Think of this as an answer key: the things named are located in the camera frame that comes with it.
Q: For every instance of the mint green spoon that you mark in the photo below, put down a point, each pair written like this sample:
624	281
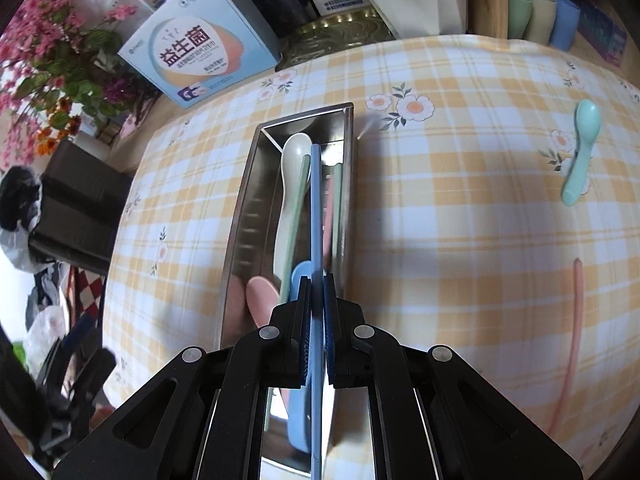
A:
588	125

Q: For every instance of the yellow plaid tablecloth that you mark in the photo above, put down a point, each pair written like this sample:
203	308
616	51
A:
460	236

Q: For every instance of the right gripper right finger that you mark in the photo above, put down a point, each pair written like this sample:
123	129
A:
432	415

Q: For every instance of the black bag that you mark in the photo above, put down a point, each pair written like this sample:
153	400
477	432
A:
21	194

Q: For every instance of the green cup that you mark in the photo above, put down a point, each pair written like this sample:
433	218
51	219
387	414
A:
519	12

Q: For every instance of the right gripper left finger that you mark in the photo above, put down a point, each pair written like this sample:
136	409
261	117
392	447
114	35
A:
202	416

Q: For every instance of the blue probiotic box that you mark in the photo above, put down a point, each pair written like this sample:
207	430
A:
192	49

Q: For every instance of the blue spoon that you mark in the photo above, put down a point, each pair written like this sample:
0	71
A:
299	400

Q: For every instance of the blue chopstick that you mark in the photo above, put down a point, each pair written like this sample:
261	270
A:
316	329

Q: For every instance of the purple box on shelf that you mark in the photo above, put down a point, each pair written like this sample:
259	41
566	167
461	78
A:
602	33

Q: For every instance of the left hand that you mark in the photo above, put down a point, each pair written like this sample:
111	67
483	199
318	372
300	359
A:
101	413

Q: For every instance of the pink spoon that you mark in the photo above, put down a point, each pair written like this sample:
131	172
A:
261	298

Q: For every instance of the white spoon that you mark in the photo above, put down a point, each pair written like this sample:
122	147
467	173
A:
295	148

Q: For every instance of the blue cup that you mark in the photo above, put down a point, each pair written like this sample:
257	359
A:
565	24

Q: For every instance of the beige cup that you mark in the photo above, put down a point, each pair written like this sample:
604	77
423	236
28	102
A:
541	21

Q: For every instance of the stainless steel utensil tray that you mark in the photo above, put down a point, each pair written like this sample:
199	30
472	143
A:
250	253

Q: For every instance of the gold metal tray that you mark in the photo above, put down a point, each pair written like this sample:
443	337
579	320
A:
332	34

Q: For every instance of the pink blossom plant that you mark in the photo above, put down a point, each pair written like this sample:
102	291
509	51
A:
56	70

